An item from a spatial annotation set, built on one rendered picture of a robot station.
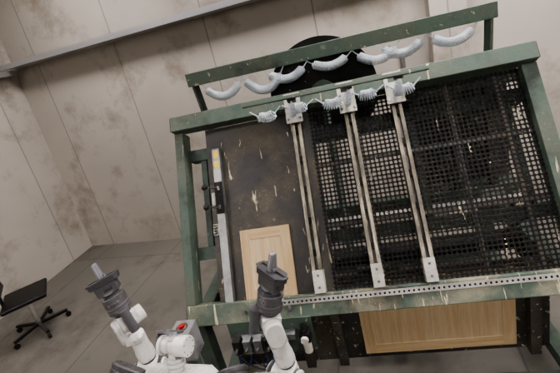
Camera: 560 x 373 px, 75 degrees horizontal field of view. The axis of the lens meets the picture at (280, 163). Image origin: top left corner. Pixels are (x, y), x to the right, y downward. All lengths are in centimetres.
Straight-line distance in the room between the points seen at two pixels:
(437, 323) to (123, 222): 449
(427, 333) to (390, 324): 23
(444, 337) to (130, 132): 414
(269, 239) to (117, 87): 336
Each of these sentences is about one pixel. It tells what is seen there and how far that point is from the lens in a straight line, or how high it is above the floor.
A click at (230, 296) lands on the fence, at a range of 234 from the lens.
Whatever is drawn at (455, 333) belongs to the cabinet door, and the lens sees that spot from 271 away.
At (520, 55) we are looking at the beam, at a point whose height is 191.
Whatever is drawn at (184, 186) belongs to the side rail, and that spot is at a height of 154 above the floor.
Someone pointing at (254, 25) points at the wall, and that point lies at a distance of 418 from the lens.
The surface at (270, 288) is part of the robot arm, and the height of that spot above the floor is 154.
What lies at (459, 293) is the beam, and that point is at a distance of 222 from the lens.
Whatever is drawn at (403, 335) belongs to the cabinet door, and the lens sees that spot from 266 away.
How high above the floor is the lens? 226
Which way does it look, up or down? 18 degrees down
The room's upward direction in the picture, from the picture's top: 14 degrees counter-clockwise
